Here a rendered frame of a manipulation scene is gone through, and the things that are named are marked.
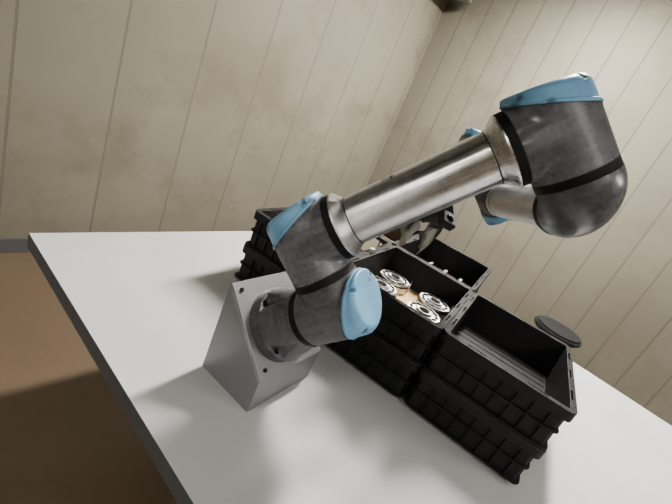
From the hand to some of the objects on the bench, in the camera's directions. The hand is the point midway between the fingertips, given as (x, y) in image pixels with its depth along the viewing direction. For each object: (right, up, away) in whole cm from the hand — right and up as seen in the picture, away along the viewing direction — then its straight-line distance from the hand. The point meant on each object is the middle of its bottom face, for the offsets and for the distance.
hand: (411, 247), depth 111 cm
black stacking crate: (-32, -14, +18) cm, 39 cm away
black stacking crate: (+15, -43, -4) cm, 46 cm away
